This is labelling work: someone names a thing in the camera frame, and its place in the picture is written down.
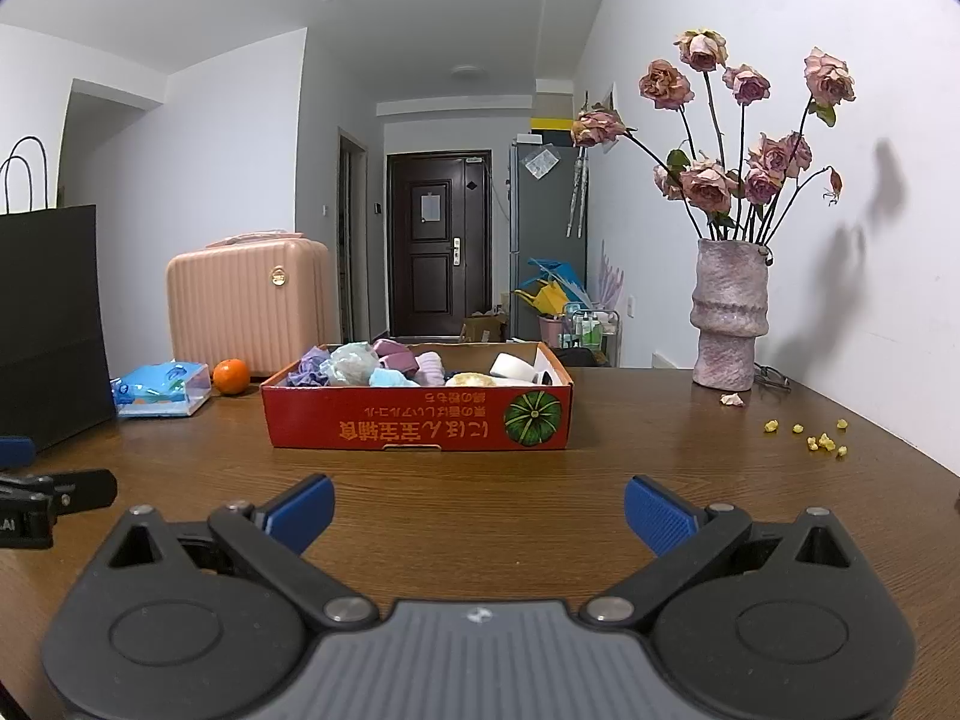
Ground pumpkin print cardboard box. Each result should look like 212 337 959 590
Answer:
260 341 575 452

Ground orange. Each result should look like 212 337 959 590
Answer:
212 358 251 395

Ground scattered yellow crumbs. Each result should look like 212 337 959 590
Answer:
763 418 852 458

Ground purple wing decoration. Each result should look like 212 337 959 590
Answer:
596 240 625 308

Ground blue plastic rack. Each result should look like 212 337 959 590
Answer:
525 259 578 293

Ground purple knit pouch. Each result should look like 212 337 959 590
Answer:
287 347 335 389

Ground blue tissue pack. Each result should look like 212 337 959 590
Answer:
111 362 211 419

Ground folded clear umbrellas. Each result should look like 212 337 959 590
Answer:
568 157 588 237

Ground black paper bag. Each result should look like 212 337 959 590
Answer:
0 136 119 455

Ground grey green soft cloth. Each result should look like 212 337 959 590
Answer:
330 343 385 385

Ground grey refrigerator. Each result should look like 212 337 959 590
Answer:
510 136 588 342

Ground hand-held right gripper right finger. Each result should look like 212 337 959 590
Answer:
581 475 871 629

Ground pink ribbed suitcase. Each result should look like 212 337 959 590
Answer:
166 232 335 378

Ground dark side doorway frame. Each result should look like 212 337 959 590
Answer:
337 131 368 346

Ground metal cart with bottles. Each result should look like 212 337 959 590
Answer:
562 304 620 368

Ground pink textured vase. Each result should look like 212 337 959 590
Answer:
690 238 772 392

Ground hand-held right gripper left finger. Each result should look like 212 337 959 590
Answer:
94 474 380 631

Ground bunch of dried pink roses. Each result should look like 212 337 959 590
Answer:
571 28 857 245

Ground dark brown entrance door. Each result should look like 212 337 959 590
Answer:
386 152 492 338

